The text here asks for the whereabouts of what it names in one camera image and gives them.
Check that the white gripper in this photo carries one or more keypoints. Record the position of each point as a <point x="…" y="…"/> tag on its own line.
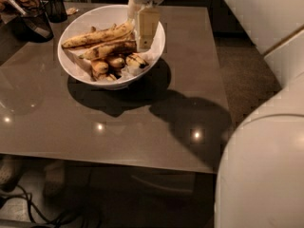
<point x="149" y="17"/>

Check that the long top banana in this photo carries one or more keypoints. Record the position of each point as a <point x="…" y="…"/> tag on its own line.
<point x="99" y="36"/>

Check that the long banana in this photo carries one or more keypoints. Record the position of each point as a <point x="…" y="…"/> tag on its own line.
<point x="99" y="36"/>
<point x="105" y="49"/>

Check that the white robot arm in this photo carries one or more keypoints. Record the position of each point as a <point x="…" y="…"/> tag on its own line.
<point x="260" y="182"/>

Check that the small banana right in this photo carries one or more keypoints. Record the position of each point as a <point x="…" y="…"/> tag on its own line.
<point x="136" y="61"/>

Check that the small banana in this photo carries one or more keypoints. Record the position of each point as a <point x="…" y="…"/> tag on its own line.
<point x="100" y="66"/>
<point x="136" y="61"/>
<point x="108" y="77"/>
<point x="116" y="61"/>

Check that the white bowl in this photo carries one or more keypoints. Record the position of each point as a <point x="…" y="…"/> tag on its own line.
<point x="104" y="18"/>

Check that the small banana middle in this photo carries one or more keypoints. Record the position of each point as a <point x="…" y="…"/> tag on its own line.
<point x="116" y="61"/>

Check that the small banana left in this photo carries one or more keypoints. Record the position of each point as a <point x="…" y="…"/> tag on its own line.
<point x="100" y="66"/>

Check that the small banana bottom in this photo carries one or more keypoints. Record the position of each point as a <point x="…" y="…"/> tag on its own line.
<point x="108" y="77"/>

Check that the dark glass bowl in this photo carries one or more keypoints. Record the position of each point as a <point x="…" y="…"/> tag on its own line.
<point x="33" y="27"/>

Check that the small wrapper on table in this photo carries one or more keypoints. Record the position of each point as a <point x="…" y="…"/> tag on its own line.
<point x="71" y="11"/>

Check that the black mesh pen cup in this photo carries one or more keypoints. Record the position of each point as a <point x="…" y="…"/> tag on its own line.
<point x="56" y="11"/>

